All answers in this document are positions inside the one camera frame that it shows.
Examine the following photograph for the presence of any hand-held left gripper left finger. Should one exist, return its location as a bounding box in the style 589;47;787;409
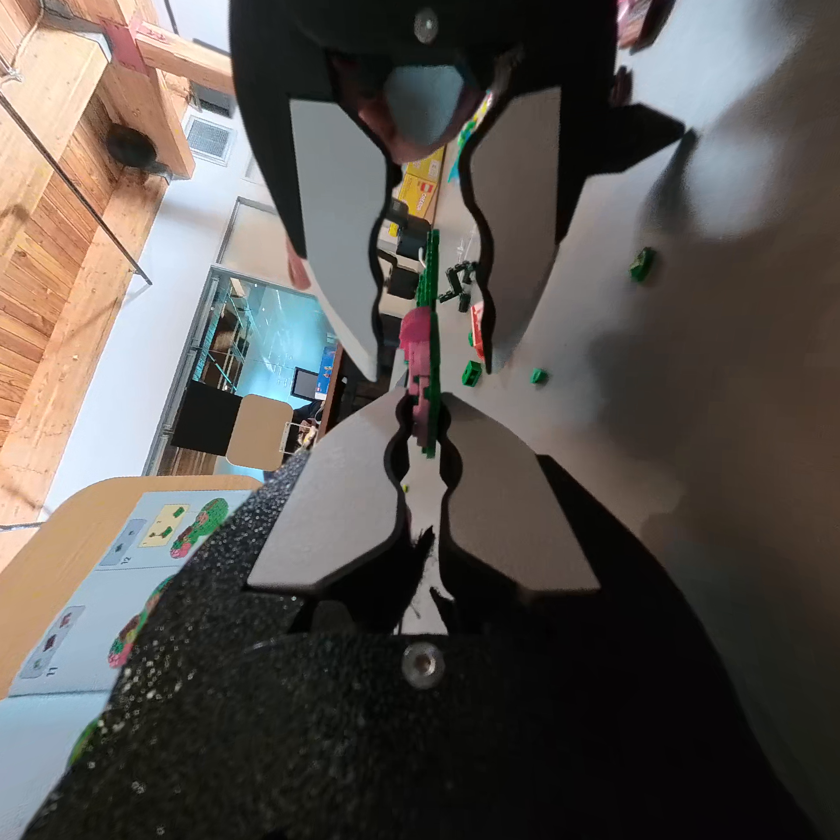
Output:
247;388;411;595

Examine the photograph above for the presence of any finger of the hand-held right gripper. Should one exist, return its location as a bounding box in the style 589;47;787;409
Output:
458;85;564;376
289;98;387;383

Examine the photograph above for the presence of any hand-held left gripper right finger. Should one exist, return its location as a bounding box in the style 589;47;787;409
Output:
438;392;601;595

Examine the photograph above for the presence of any green and pink lego build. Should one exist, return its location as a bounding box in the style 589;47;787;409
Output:
399;230;448;459

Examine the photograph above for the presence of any lego instruction booklet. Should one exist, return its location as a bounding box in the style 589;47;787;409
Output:
0;491;249;700

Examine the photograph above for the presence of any person's right hand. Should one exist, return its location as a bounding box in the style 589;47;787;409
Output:
286;239;315;290

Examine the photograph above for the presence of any yellow cardboard box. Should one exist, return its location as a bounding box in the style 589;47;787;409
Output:
392;146;448;223

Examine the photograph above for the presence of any tan chair back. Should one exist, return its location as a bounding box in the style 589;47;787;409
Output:
226;393;295;472

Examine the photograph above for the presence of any white air vent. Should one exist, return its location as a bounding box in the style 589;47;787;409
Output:
185;114;235;163

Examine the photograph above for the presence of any black square panel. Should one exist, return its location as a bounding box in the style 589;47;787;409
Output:
170;381;244;454

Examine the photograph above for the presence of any black round ceiling fixture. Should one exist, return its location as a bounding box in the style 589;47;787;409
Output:
106;122;160;172

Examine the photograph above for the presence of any red box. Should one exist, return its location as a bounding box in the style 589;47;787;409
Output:
617;0;677;51

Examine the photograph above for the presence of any thin metal ceiling rod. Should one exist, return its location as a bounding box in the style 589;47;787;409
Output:
0;91;153;286

